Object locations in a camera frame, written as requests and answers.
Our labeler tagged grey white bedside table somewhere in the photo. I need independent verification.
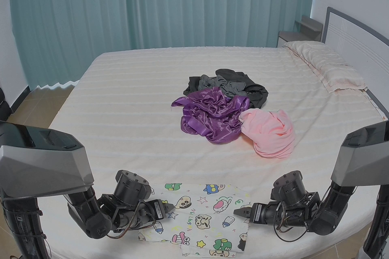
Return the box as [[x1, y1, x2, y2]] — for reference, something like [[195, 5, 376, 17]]
[[278, 15, 323, 48]]

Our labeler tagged white printed pyjama top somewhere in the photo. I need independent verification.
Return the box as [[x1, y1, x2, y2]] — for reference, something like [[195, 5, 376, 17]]
[[138, 182, 251, 259]]

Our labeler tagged grey garment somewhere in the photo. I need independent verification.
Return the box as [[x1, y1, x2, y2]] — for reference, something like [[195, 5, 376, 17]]
[[198, 76, 247, 98]]

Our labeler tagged bed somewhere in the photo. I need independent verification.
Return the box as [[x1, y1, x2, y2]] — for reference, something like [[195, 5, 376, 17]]
[[46, 6, 389, 259]]

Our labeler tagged cream pillow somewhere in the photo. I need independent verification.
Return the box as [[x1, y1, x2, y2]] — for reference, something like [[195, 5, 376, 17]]
[[283, 41, 368, 95]]

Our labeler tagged dark grey chest of drawers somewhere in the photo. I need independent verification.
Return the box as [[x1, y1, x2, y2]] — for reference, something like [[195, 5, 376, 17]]
[[0, 86, 13, 122]]

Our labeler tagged black cable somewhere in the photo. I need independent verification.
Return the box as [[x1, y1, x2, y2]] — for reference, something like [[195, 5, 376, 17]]
[[107, 211, 145, 238], [273, 215, 308, 242]]

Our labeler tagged purple satin garment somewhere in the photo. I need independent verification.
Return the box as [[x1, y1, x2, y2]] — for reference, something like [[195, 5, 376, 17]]
[[171, 87, 250, 145]]

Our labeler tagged black garment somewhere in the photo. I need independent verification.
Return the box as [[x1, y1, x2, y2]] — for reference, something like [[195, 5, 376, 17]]
[[183, 69, 269, 109]]

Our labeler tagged pink garment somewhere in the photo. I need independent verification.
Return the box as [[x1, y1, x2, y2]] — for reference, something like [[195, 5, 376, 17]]
[[238, 108, 296, 159]]

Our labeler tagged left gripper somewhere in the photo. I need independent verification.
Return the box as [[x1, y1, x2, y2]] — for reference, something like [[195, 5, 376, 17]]
[[145, 198, 175, 221]]

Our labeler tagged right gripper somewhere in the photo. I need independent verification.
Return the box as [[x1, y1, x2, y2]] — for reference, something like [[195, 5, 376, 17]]
[[233, 201, 282, 225]]

